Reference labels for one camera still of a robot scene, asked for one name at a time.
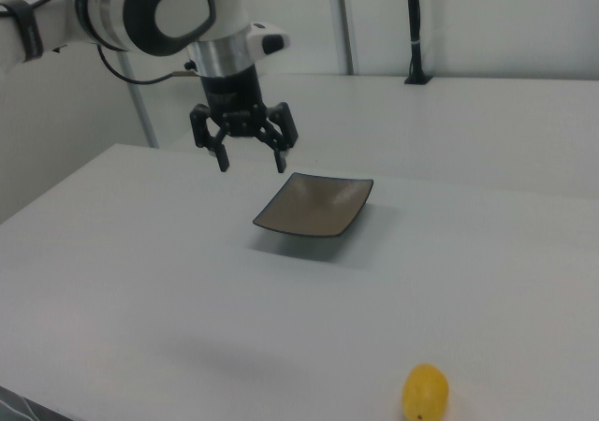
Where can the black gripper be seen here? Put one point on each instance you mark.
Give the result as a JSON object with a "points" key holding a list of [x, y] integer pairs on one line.
{"points": [[231, 93]]}

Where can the yellow potato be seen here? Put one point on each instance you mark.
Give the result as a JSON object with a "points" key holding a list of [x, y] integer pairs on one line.
{"points": [[425, 393]]}

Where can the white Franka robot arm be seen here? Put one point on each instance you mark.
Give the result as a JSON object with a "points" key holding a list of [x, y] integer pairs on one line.
{"points": [[140, 0]]}

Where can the square brown ceramic plate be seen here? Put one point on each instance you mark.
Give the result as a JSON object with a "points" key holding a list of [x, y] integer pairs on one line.
{"points": [[313, 206]]}

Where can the grey metal partition post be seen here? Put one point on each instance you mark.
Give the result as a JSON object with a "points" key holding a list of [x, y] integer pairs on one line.
{"points": [[142, 103], [345, 23]]}

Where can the black camera stand pole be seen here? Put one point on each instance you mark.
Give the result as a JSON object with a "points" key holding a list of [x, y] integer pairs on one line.
{"points": [[415, 28]]}

